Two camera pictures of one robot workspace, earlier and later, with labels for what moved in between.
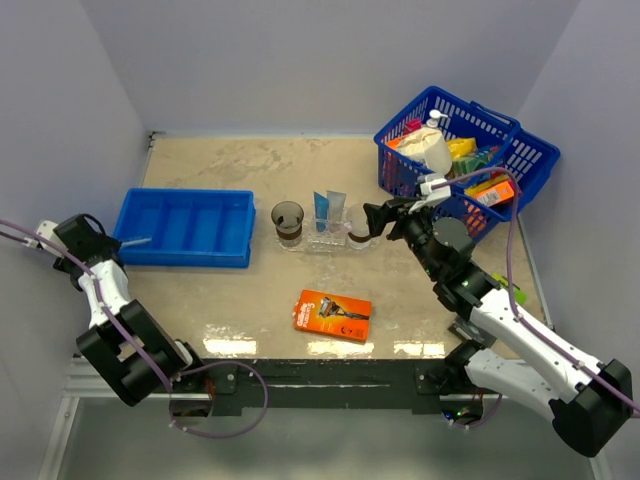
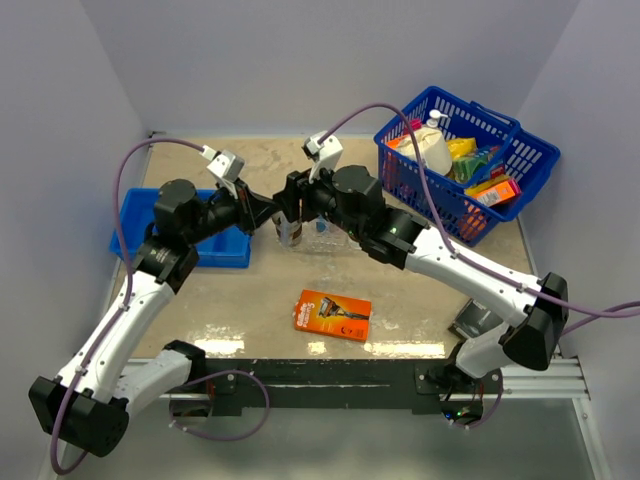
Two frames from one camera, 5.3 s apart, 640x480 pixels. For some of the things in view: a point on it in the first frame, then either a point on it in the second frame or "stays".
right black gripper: (377, 216) to (289, 197)
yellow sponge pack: (464, 147) stays
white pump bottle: (435, 114) stays
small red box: (412, 125) stays
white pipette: (134, 241) to (285, 230)
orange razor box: (333, 315) stays
